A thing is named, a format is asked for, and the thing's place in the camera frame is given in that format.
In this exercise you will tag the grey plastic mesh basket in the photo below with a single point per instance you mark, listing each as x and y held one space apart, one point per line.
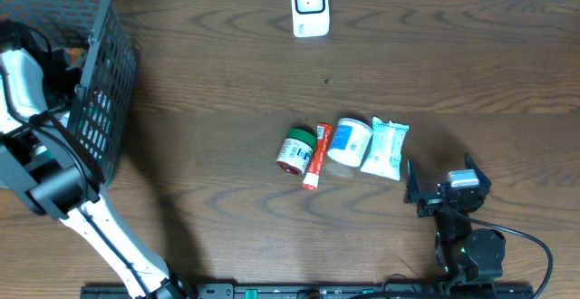
108 80

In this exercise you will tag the white barcode scanner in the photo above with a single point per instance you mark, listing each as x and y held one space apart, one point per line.
310 18

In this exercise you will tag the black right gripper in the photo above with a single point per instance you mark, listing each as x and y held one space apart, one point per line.
431 201

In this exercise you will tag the green lid cream jar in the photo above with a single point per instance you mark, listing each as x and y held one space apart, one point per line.
296 151

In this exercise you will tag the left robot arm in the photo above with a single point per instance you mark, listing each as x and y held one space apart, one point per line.
61 129

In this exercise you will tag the mint green wipes pack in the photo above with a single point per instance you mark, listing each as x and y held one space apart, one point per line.
385 154

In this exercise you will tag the red white tube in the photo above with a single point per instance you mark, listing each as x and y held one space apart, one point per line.
311 178

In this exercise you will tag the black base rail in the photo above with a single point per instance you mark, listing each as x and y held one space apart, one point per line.
397 289

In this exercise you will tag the white cotton swab tub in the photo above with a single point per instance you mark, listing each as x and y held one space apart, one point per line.
350 142

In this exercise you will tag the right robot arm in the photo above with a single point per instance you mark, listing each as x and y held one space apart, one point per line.
471 257

